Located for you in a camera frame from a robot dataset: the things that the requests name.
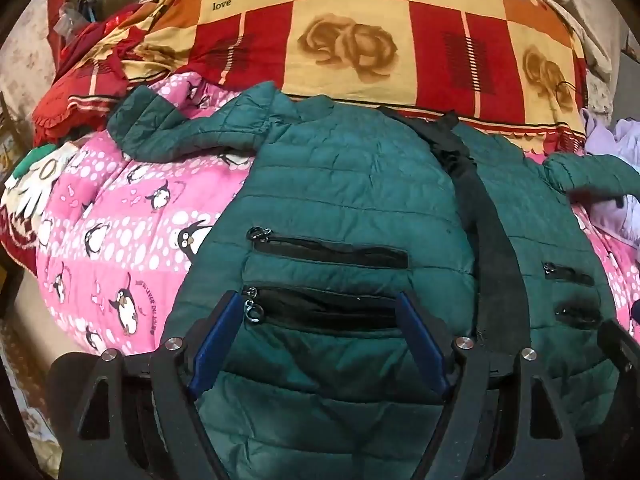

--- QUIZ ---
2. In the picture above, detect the green puffer jacket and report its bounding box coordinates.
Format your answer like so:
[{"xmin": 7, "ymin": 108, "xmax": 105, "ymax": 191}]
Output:
[{"xmin": 107, "ymin": 82, "xmax": 640, "ymax": 480}]

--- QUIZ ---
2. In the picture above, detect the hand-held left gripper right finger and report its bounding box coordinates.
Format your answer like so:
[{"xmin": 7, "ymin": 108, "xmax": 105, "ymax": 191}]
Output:
[{"xmin": 390, "ymin": 291, "xmax": 571, "ymax": 480}]

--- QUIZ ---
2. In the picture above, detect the pink penguin print blanket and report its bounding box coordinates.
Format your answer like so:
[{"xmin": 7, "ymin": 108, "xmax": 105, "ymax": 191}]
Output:
[{"xmin": 35, "ymin": 71, "xmax": 640, "ymax": 361}]

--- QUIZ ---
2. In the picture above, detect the grey white cloth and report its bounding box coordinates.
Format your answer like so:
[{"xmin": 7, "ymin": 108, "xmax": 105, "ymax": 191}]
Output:
[{"xmin": 492, "ymin": 0, "xmax": 631, "ymax": 126}]

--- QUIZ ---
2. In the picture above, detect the red orange floral blanket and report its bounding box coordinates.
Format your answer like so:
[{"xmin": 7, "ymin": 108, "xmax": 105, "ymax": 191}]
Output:
[{"xmin": 32, "ymin": 0, "xmax": 591, "ymax": 153}]

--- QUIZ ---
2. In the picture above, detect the thin black cable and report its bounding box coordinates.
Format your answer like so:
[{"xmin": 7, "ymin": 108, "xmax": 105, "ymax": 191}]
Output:
[{"xmin": 552, "ymin": 79, "xmax": 587, "ymax": 111}]

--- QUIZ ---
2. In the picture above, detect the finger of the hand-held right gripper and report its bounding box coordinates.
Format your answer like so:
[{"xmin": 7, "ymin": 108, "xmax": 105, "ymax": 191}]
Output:
[{"xmin": 597, "ymin": 319, "xmax": 640, "ymax": 411}]

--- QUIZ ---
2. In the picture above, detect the lilac garment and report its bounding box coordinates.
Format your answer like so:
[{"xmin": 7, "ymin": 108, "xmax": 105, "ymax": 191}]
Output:
[{"xmin": 582, "ymin": 109, "xmax": 640, "ymax": 246}]

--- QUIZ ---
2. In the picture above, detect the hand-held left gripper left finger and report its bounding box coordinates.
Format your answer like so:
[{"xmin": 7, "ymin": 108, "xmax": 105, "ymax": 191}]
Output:
[{"xmin": 75, "ymin": 291, "xmax": 245, "ymax": 480}]

